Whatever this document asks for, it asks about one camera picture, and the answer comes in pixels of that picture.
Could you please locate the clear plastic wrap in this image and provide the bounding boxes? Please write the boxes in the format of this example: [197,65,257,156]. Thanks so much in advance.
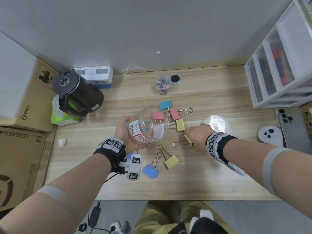
[121,63,153,75]

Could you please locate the large clear plastic lid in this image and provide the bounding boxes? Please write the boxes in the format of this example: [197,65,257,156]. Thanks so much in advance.
[200,115,232,135]

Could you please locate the person's right forearm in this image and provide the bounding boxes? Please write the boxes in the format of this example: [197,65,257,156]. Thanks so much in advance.
[223,138,312,217]

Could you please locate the white round controller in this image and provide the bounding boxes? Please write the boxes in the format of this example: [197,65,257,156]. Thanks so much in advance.
[257,126,283,147]

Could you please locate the black marker wrist strap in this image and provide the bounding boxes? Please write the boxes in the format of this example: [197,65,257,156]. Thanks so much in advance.
[205,132,238,163]
[92,136,127,173]

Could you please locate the large clear plastic jar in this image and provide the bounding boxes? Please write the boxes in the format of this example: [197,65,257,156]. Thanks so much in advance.
[125,104,171,145]

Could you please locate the person's olive trousers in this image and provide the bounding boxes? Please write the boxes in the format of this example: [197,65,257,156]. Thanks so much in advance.
[131,200,231,234]

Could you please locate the white and blue box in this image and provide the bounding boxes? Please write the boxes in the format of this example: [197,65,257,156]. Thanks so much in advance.
[73,65,114,89]

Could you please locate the big brown box black logo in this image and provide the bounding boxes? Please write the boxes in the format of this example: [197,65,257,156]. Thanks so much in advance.
[0,130,47,212]

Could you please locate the black power adapter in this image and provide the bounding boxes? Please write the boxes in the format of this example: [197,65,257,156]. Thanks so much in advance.
[87,201,102,228]

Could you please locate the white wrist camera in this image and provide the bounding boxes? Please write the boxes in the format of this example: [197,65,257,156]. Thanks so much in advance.
[119,154,142,181]
[219,156,247,176]

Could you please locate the person's left hand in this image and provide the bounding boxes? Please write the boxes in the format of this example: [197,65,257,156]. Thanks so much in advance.
[114,116,156,152]

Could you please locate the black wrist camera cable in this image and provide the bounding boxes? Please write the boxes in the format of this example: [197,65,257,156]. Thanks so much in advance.
[103,171,122,184]

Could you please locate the large yellow binder clip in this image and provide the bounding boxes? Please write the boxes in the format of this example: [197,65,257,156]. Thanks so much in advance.
[157,144,180,170]
[168,118,186,132]

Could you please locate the green tissue pack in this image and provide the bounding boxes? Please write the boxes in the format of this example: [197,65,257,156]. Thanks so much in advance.
[50,95,81,126]

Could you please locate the small clear plastic jar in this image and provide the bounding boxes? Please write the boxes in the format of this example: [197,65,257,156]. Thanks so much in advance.
[155,75,172,95]

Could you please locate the yellow patterned box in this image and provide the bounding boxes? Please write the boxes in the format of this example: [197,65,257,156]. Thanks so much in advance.
[302,108,312,133]

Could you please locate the white power strip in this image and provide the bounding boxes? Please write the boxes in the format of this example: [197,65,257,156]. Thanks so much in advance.
[110,221,130,234]

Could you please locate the black waist pouch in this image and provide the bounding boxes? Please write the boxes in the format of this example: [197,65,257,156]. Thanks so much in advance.
[168,221,188,234]

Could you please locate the silver smartphone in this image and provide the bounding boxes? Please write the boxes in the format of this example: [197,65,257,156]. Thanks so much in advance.
[275,108,312,155]

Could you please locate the large pink binder clip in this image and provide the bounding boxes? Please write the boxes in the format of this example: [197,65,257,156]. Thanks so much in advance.
[152,112,164,126]
[169,107,193,121]

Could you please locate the person's black white shoe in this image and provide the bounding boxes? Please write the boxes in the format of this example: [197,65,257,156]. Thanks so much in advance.
[190,209,217,234]

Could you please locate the brown cardboard box white top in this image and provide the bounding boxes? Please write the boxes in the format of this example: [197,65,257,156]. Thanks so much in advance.
[0,31,60,133]

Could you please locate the black electric kettle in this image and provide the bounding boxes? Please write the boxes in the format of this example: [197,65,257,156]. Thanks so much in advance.
[51,70,105,117]

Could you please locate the white plastic drawer organiser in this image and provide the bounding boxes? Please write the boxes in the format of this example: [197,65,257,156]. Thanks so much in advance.
[244,0,312,109]

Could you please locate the person's right hand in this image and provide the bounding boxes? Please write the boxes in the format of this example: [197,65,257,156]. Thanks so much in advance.
[185,123,215,153]

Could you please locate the silver clip handle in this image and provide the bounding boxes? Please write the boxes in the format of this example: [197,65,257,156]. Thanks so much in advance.
[172,134,196,148]

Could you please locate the person's left forearm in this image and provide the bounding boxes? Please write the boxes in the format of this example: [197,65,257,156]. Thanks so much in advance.
[0,152,114,234]

